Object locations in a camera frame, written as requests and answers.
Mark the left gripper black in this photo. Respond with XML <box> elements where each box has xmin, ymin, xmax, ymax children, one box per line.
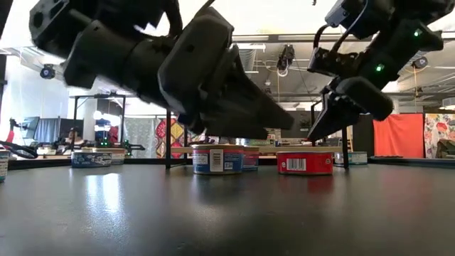
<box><xmin>158</xmin><ymin>6</ymin><xmax>295</xmax><ymax>140</ymax></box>

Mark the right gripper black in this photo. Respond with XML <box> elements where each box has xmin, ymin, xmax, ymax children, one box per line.
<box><xmin>307</xmin><ymin>76</ymin><xmax>395</xmax><ymax>143</ymax></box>

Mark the gold-lid can blue red label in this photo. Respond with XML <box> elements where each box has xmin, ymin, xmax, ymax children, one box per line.
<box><xmin>242</xmin><ymin>145</ymin><xmax>260</xmax><ymax>172</ymax></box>
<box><xmin>191</xmin><ymin>144</ymin><xmax>245</xmax><ymax>176</ymax></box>

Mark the silver-lid can white teal label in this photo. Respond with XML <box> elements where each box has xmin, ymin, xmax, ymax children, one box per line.
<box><xmin>333</xmin><ymin>151</ymin><xmax>368</xmax><ymax>166</ymax></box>

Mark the silver-lid can red label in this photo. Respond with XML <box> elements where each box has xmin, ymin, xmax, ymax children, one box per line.
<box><xmin>276</xmin><ymin>151</ymin><xmax>334</xmax><ymax>176</ymax></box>

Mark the black monitor screen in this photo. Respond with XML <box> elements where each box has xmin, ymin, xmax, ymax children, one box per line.
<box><xmin>279</xmin><ymin>110</ymin><xmax>314</xmax><ymax>139</ymax></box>

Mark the black partition panel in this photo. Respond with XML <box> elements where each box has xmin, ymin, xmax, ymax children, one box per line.
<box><xmin>351</xmin><ymin>113</ymin><xmax>374</xmax><ymax>157</ymax></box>

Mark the black hanging device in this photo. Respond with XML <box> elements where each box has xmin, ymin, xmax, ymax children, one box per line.
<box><xmin>276</xmin><ymin>44</ymin><xmax>296</xmax><ymax>78</ymax></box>

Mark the orange cloth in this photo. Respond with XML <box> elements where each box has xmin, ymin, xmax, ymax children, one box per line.
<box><xmin>372</xmin><ymin>112</ymin><xmax>425</xmax><ymax>159</ymax></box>

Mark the black round spotlight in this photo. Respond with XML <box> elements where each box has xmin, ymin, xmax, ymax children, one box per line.
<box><xmin>412</xmin><ymin>55</ymin><xmax>429</xmax><ymax>70</ymax></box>
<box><xmin>39</xmin><ymin>63</ymin><xmax>57</xmax><ymax>80</ymax></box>

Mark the grey patterned curtain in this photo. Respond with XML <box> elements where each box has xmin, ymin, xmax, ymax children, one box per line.
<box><xmin>122</xmin><ymin>117</ymin><xmax>157</xmax><ymax>159</ymax></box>

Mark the black table mat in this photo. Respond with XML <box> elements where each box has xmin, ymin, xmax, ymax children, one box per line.
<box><xmin>0</xmin><ymin>161</ymin><xmax>455</xmax><ymax>256</ymax></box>

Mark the floral cloth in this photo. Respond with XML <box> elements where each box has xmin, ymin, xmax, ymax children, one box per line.
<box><xmin>424</xmin><ymin>112</ymin><xmax>455</xmax><ymax>160</ymax></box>

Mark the gold-lid can cream label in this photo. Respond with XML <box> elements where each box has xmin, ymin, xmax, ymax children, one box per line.
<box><xmin>92</xmin><ymin>147</ymin><xmax>127</xmax><ymax>166</ymax></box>

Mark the black metal stand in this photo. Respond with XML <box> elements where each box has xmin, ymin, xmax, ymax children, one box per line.
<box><xmin>69</xmin><ymin>92</ymin><xmax>127</xmax><ymax>154</ymax></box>

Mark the silver-lid can blue label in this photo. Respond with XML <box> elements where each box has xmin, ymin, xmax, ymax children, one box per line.
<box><xmin>70</xmin><ymin>151</ymin><xmax>113</xmax><ymax>169</ymax></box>

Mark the person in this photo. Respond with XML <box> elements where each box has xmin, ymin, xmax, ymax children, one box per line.
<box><xmin>65</xmin><ymin>127</ymin><xmax>85</xmax><ymax>146</ymax></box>

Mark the blue grey curtain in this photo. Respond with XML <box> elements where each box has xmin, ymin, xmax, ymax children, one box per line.
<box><xmin>33</xmin><ymin>117</ymin><xmax>85</xmax><ymax>145</ymax></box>

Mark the wooden shelf black metal frame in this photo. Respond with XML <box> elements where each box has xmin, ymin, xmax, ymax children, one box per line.
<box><xmin>165</xmin><ymin>101</ymin><xmax>350</xmax><ymax>171</ymax></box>

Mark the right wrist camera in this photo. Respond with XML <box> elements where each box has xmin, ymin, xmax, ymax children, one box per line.
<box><xmin>324</xmin><ymin>0</ymin><xmax>358</xmax><ymax>28</ymax></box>

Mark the black curved cable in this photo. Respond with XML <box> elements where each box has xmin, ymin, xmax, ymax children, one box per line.
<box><xmin>0</xmin><ymin>139</ymin><xmax>39</xmax><ymax>160</ymax></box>

